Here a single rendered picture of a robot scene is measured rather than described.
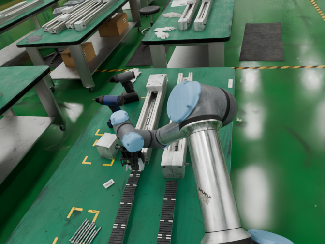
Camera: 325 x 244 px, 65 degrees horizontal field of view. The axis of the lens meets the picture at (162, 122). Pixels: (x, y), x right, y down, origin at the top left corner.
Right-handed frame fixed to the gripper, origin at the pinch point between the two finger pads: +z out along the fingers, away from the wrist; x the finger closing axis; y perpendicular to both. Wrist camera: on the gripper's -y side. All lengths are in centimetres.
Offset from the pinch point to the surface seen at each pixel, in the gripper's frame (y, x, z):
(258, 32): -370, 116, 80
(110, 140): -12.5, -16.1, -7.2
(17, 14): -340, -294, 0
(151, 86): -61, -2, -10
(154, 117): -32.7, 4.6, -6.1
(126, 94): -62, -21, -4
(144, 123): -32.0, -2.2, -2.1
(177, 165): 4.6, 21.7, -6.9
